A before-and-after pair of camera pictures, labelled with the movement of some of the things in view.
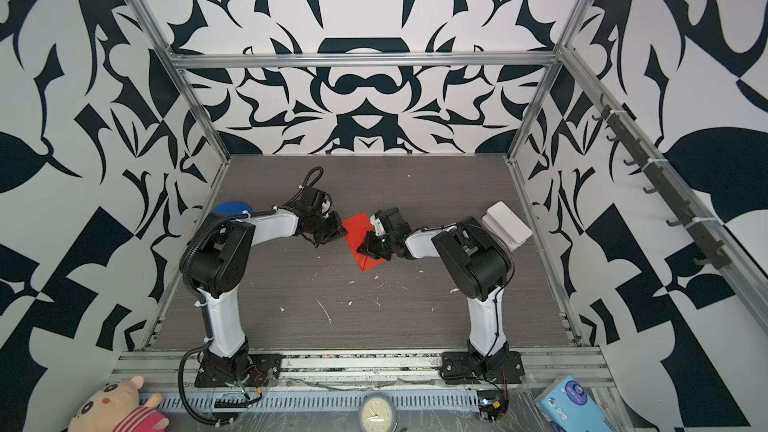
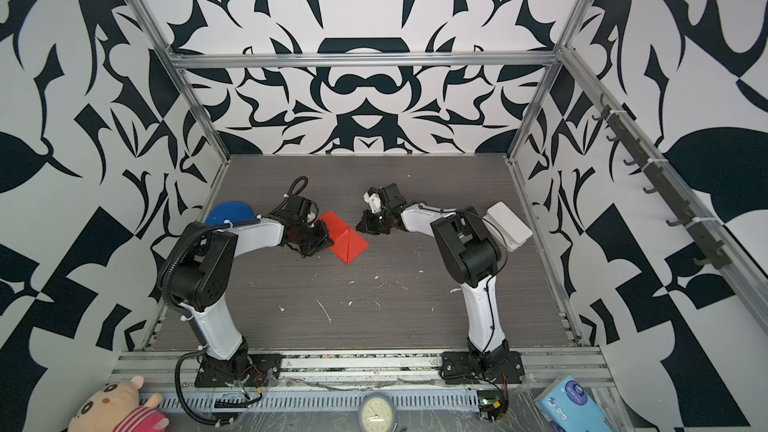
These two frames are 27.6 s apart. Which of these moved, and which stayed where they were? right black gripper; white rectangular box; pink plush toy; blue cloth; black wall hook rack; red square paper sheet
Moved: red square paper sheet; right black gripper
Stayed: black wall hook rack; pink plush toy; white rectangular box; blue cloth
